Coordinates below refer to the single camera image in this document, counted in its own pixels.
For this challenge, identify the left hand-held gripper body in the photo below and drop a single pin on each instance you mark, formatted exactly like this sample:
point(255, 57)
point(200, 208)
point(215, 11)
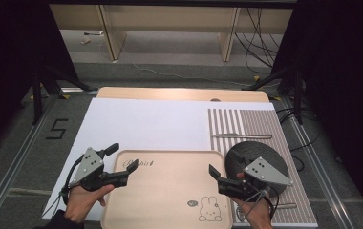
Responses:
point(89, 165)

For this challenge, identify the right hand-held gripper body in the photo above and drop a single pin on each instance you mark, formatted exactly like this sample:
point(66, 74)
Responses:
point(264, 173)

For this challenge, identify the silver knife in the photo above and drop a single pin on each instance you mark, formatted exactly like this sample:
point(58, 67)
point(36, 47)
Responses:
point(243, 136)

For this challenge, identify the beige tray with rabbit print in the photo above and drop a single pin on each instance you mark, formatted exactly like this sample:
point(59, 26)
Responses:
point(170, 191)

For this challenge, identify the person's left hand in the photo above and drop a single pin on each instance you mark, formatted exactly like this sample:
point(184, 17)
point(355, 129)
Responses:
point(81, 203)

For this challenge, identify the person's right hand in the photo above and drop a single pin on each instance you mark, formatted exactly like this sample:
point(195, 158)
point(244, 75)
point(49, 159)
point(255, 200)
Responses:
point(259, 216)

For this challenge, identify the dark grey round plate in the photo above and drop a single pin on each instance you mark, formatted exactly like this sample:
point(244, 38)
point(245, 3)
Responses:
point(265, 152)

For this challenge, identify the white board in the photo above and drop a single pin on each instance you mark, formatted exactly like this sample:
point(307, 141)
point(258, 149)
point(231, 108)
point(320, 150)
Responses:
point(144, 127)

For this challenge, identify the striped placemat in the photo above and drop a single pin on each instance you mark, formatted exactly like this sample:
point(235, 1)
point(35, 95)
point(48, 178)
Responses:
point(265, 124)

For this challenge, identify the black metal stand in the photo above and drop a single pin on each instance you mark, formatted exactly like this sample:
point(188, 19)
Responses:
point(37, 95)
point(298, 95)

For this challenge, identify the small beige scrap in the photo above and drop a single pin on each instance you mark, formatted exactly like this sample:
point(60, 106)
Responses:
point(85, 41)

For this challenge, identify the black marker pen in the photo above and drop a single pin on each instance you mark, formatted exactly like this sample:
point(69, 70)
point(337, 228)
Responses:
point(93, 33)

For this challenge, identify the dark curtain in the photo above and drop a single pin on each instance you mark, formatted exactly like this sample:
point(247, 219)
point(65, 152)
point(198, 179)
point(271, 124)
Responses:
point(345, 63)
point(4, 47)

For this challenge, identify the light wooden bench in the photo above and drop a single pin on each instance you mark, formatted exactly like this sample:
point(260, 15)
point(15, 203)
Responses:
point(170, 17)

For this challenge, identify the aluminium floor rail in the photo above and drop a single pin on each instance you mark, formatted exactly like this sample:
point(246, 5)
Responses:
point(324, 178)
point(12, 167)

